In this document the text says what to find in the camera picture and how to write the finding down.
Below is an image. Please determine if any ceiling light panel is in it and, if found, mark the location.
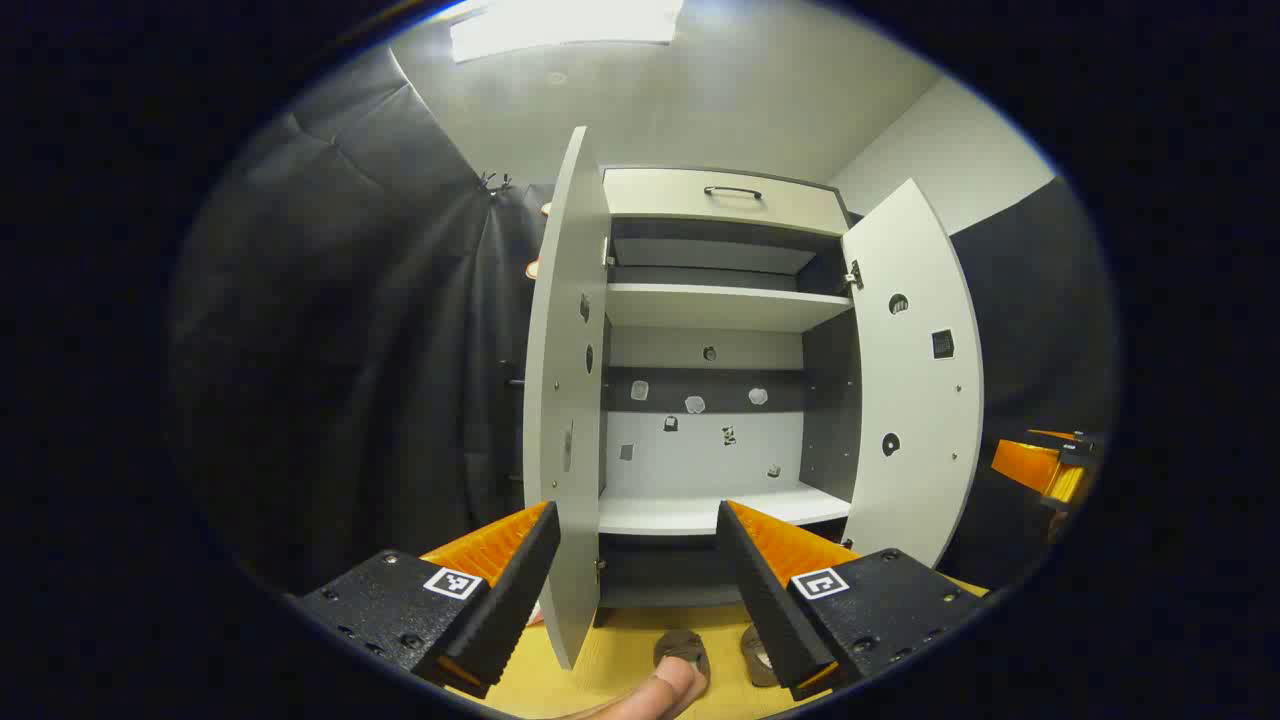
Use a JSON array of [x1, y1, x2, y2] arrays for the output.
[[450, 0, 686, 63]]

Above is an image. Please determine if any white shoe cabinet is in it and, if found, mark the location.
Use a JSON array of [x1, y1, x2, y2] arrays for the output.
[[522, 125, 986, 671]]

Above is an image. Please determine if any white cabinet shelf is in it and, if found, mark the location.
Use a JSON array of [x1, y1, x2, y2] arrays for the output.
[[605, 283, 853, 333]]

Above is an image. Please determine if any white cabinet drawer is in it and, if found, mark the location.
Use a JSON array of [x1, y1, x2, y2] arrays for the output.
[[603, 168, 851, 238]]

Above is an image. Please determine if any white cabinet door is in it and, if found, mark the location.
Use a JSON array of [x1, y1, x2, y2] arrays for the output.
[[840, 178, 986, 571], [522, 125, 613, 671]]

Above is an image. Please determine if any brown fuzzy shoe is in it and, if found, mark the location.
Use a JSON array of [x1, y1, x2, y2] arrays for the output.
[[740, 625, 779, 689], [654, 630, 711, 701]]

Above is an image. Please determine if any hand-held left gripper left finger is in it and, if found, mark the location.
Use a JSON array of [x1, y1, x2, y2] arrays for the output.
[[290, 500, 563, 699]]

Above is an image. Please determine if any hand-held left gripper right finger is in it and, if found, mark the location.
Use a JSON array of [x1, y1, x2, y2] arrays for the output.
[[716, 500, 991, 701]]

